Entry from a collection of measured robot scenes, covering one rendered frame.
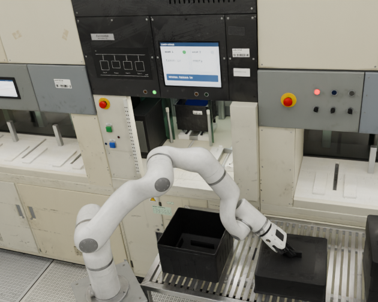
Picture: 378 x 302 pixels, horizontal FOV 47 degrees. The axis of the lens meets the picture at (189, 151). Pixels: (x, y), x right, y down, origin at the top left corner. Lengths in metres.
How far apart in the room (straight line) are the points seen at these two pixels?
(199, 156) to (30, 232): 1.96
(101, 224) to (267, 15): 1.08
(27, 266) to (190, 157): 2.18
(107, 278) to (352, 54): 1.37
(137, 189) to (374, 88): 1.05
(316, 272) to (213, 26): 1.13
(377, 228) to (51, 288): 2.22
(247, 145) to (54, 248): 1.76
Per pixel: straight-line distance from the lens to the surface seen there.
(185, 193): 2.42
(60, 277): 3.35
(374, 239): 1.88
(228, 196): 1.73
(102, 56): 2.23
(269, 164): 2.17
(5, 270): 3.60
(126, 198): 1.68
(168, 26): 2.02
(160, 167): 1.59
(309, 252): 2.00
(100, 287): 1.97
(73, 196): 2.84
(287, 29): 1.90
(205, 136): 2.81
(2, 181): 3.16
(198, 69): 2.03
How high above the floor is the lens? 2.23
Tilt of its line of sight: 30 degrees down
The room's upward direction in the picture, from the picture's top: 7 degrees counter-clockwise
